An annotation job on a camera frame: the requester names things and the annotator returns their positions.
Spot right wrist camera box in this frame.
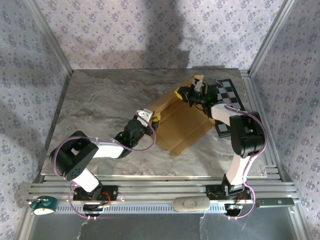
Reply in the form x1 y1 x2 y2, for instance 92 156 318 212
193 76 204 93

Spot small controller circuit board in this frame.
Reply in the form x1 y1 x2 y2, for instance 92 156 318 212
82 203 112 217
224 203 245 217

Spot brown cardboard box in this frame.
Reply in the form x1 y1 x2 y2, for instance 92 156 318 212
149 74 216 158

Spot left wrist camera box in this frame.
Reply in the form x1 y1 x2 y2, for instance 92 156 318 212
135 108 153 126

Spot aluminium frame corner post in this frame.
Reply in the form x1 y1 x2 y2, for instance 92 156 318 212
23 0 74 76
247 0 300 77

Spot grey oval stone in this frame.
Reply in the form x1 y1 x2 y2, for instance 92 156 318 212
172 197 211 213

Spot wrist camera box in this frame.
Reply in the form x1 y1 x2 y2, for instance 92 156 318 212
135 108 153 126
193 76 204 93

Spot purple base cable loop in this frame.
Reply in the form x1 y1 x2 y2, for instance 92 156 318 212
67 186 101 222
226 184 257 221

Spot long black rectangular box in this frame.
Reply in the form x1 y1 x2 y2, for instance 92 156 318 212
255 198 296 209

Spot aluminium front frame rails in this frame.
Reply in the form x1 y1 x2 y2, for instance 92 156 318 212
27 174 300 204

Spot green alarm clock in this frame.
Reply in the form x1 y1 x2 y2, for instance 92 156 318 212
28 195 58 216

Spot black and grey chessboard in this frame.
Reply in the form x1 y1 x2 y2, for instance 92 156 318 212
214 78 248 139

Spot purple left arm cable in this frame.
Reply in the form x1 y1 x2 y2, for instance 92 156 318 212
52 121 158 177

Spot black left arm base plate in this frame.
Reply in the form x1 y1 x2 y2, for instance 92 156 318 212
72 184 119 202

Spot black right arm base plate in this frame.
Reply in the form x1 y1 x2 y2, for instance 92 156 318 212
205 184 252 201

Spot aluminium side frame rail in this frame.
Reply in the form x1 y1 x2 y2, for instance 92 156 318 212
240 69 285 182
37 71 75 181

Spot grey slotted cable duct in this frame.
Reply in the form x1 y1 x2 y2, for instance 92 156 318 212
55 201 229 214

